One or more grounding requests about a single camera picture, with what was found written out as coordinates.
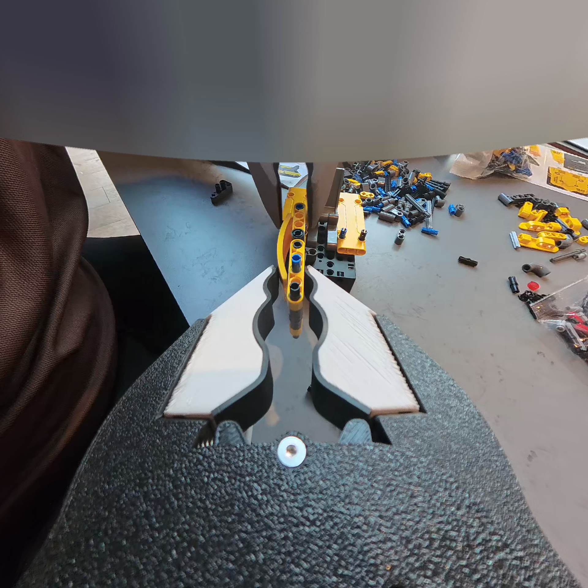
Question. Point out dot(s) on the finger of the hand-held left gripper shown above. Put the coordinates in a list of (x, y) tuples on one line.
[(336, 188), (320, 183)]

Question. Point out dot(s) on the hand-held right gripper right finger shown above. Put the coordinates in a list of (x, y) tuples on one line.
[(363, 367)]

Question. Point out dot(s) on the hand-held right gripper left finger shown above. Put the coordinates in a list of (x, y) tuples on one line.
[(220, 367)]

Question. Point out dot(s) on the yellow panel piece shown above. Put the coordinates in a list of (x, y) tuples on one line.
[(294, 195)]

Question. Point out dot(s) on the yellow black brick assembly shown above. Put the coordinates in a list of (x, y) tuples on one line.
[(351, 220)]

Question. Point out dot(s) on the dark grey elbow piece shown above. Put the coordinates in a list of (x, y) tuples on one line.
[(535, 269)]

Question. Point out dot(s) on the grey desk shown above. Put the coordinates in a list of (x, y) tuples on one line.
[(436, 321)]

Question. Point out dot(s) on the folded instruction sheet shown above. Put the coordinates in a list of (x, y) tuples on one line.
[(291, 170)]

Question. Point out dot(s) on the black short beam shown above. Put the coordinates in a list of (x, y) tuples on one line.
[(221, 193)]

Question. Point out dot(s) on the pile of small connector pins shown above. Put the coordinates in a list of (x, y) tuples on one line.
[(395, 188)]

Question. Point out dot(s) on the grey round connector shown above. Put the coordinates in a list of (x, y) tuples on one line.
[(400, 237)]

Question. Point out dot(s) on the blue black connector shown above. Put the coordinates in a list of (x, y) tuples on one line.
[(455, 209)]

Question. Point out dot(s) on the black connector pin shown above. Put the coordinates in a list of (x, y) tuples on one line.
[(467, 261), (513, 284)]

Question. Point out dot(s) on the clear bag of mixed parts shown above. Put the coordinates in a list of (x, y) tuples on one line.
[(496, 163)]

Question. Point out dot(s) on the person's brown sweater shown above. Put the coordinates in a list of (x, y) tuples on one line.
[(41, 321)]

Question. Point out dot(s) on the clear bag of black red parts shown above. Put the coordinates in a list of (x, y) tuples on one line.
[(569, 321)]

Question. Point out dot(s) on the pile of yellow beams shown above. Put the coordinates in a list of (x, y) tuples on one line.
[(546, 225)]

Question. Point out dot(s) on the instruction booklet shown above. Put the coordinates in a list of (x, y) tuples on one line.
[(569, 181)]

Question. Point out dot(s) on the grey axle piece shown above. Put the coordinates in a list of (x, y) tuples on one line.
[(568, 255)]

